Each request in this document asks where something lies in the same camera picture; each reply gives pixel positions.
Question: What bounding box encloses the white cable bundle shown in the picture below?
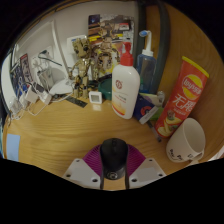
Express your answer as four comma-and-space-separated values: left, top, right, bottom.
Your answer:
9, 49, 73, 119

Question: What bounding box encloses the white power adapter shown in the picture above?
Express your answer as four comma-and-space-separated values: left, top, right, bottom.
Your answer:
24, 84, 40, 104

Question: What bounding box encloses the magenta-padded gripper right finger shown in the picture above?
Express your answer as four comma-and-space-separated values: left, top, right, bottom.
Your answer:
125, 143, 167, 190

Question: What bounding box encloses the black computer mouse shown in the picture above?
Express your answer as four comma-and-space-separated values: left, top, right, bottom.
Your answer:
99, 137, 130, 181

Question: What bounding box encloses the green round tin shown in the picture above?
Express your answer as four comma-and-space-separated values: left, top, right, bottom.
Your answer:
97, 73, 114, 101

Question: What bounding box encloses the small white cube clock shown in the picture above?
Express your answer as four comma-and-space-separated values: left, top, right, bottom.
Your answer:
88, 90, 104, 105

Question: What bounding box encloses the white mug with face print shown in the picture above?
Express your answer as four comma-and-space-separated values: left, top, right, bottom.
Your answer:
165, 117, 207, 165

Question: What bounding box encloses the black ruler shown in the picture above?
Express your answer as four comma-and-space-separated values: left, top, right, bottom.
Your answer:
64, 95, 88, 108

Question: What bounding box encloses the white power strip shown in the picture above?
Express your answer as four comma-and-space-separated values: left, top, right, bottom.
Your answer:
49, 78, 75, 97

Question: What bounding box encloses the small blue box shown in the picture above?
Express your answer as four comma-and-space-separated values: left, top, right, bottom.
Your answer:
132, 94, 159, 125

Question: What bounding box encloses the blue bottle with white nozzle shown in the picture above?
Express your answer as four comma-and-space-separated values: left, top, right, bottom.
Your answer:
135, 29, 158, 95

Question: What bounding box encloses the white lotion bottle red cap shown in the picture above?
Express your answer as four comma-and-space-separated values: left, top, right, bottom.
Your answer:
111, 41, 141, 120

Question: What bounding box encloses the red chips can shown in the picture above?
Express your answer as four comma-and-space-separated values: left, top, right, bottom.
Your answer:
154, 55, 210, 139

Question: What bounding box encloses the robot model kit box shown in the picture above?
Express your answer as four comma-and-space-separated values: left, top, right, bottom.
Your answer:
9, 53, 34, 98

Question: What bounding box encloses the grey metal frame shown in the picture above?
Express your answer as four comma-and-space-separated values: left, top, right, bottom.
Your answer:
134, 0, 172, 95

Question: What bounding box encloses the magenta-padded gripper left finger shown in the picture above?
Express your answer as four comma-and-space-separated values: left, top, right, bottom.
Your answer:
62, 143, 103, 190

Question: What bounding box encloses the light blue mouse pad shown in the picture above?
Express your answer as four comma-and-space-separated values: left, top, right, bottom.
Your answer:
5, 133, 22, 163

